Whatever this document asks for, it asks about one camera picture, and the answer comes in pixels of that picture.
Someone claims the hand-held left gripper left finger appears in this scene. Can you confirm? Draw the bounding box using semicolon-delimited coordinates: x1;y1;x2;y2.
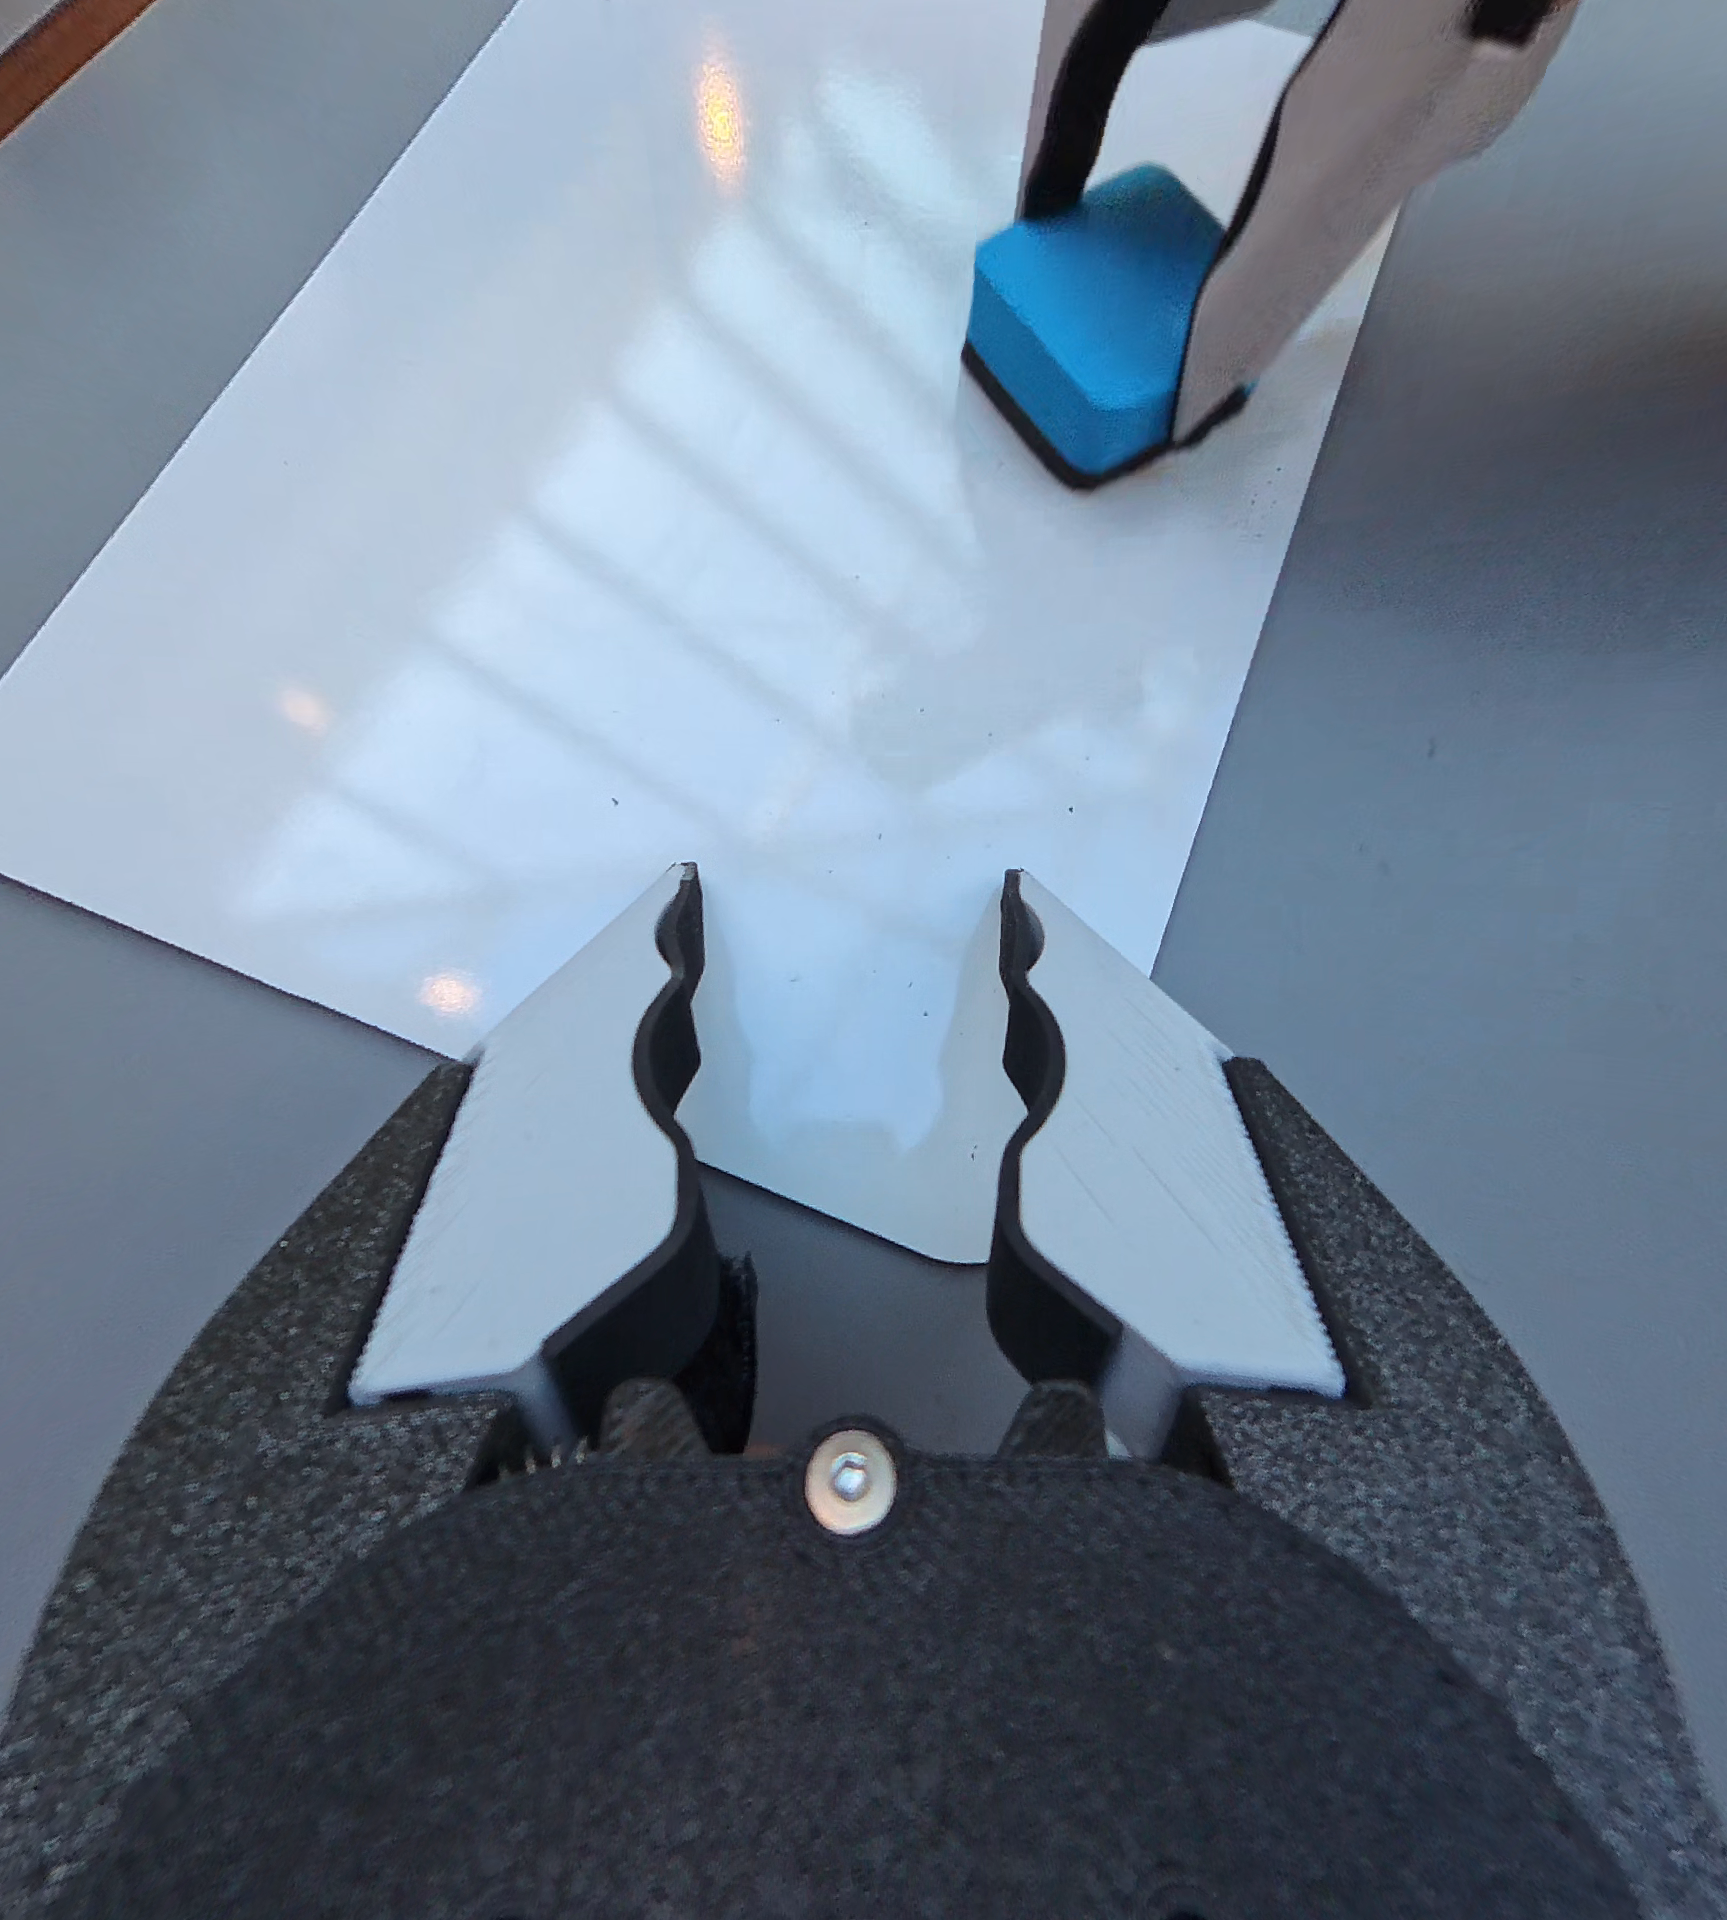
347;861;725;1445

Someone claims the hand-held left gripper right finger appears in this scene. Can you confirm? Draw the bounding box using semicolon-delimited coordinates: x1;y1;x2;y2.
985;866;1347;1457

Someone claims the white whiteboard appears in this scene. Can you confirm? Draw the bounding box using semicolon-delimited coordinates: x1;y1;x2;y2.
0;0;1405;1269

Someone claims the blue black whiteboard eraser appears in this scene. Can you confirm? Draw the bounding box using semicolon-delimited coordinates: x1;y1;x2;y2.
961;162;1261;493

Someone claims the grey desk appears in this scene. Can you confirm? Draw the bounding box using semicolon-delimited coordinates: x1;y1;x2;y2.
0;0;1727;1920

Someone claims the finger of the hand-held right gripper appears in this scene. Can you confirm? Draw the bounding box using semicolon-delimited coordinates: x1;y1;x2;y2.
1019;0;1273;221
1171;0;1584;451

